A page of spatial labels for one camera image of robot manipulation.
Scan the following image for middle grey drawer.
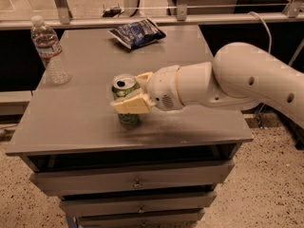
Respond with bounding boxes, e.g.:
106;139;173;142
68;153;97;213
60;191;217;217

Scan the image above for green soda can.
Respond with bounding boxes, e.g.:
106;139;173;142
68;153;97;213
111;73;140;125

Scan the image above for top grey drawer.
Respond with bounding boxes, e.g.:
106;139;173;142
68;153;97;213
30;160;235;197

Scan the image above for grey metal railing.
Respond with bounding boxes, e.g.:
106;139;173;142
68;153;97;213
0;0;304;30

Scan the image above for clear plastic water bottle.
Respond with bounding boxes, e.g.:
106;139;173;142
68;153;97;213
30;15;71;86

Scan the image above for grey drawer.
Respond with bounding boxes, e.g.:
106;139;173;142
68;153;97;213
78;208;205;228
30;160;235;197
60;191;217;217

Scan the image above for bottom grey drawer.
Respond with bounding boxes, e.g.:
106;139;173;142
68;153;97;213
78;208;205;228

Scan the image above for grey drawer cabinet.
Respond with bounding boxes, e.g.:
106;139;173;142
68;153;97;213
5;24;255;228

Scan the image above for white cable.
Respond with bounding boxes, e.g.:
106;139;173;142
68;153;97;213
247;10;274;54

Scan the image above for small dark object behind rail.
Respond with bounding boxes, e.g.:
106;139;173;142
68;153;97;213
103;5;124;17

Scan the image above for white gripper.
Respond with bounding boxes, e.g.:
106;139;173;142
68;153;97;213
110;66;183;114

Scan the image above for blue chip bag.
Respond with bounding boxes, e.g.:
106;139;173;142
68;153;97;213
109;19;166;49

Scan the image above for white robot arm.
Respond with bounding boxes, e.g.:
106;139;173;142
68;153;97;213
111;43;304;127

